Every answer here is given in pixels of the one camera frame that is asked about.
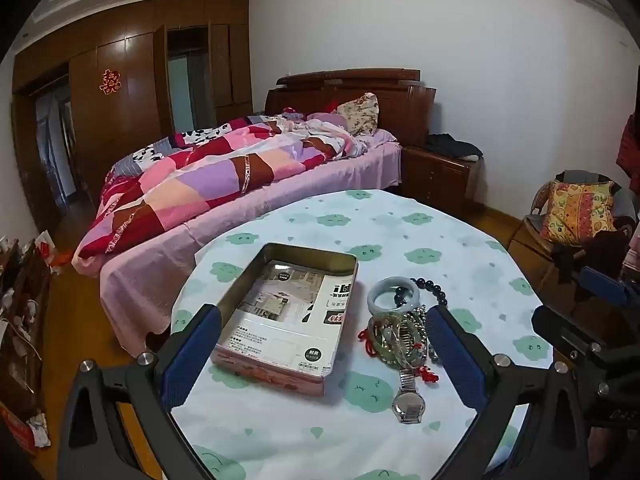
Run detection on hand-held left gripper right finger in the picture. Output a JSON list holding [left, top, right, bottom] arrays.
[[425, 304, 591, 480]]

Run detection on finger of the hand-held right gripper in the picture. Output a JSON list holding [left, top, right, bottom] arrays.
[[577, 266, 640, 311], [531, 305, 608, 361]]

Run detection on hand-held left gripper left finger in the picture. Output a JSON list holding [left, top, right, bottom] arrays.
[[57, 304, 223, 480]]

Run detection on pink metal tin box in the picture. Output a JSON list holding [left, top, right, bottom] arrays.
[[209, 242, 359, 397]]

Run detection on silver wrist watch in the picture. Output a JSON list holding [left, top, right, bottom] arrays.
[[391, 325, 441, 425]]

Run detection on red knotted cord bracelet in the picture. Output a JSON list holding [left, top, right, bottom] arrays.
[[358, 326, 440, 385]]

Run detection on pale jade bangle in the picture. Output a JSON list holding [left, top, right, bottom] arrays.
[[367, 276, 421, 316]]

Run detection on dark chair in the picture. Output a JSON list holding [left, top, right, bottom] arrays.
[[510, 170, 637, 286]]

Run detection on bed with pink sheet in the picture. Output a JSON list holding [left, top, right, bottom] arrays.
[[72, 127, 403, 356]]

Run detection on red hanging garment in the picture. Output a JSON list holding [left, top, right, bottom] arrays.
[[616, 112, 640, 186]]

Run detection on round table with cloud cloth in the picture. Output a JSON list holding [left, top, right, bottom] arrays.
[[170, 189, 558, 480]]

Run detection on pile of bags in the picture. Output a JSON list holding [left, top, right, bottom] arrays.
[[0, 230, 57, 456]]

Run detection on patchwork pink quilt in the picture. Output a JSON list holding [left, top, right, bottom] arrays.
[[72, 114, 371, 271]]

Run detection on brown wooden nightstand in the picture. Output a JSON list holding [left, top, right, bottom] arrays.
[[400, 145, 483, 207]]

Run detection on dark folded clothes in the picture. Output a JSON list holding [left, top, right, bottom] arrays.
[[426, 133, 484, 162]]

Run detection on brown wooden headboard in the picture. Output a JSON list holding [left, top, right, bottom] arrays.
[[264, 67, 443, 148]]

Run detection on floral pillow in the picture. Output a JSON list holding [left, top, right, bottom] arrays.
[[332, 92, 381, 137]]

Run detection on red paper decoration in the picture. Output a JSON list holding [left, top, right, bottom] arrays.
[[98, 67, 123, 96]]

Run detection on brown wooden wardrobe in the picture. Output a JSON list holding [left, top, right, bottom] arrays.
[[11, 0, 253, 221]]

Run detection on silver bead chain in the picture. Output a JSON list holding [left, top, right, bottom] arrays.
[[410, 305, 443, 362]]

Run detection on dark bead bracelet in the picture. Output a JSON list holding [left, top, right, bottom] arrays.
[[392, 277, 448, 311]]

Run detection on green bead bracelet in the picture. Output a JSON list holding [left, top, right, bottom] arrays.
[[369, 310, 426, 366]]

